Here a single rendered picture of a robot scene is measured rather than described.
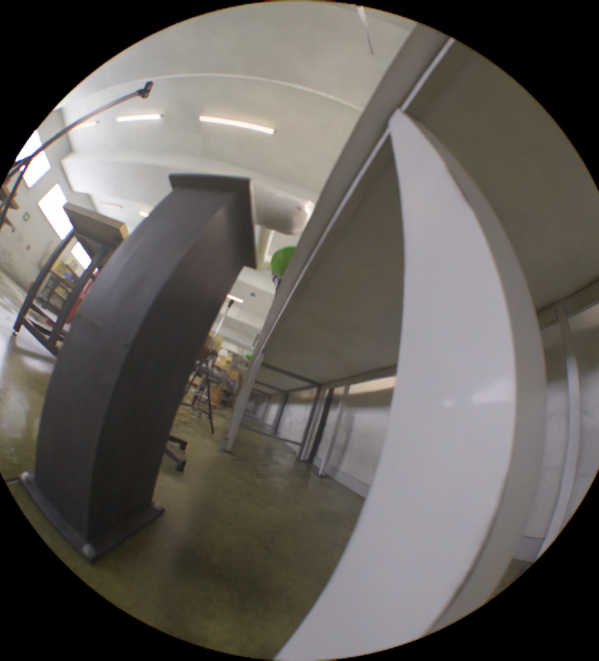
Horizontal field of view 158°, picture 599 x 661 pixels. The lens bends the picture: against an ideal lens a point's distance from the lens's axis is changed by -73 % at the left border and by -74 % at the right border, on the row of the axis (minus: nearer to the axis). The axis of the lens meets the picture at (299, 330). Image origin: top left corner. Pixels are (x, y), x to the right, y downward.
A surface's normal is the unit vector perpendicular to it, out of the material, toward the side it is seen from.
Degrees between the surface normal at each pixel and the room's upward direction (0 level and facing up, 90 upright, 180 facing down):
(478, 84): 180
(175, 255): 90
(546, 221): 180
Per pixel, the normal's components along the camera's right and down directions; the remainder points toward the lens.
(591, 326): -0.92, -0.37
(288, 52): -0.29, 0.87
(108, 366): 0.11, -0.38
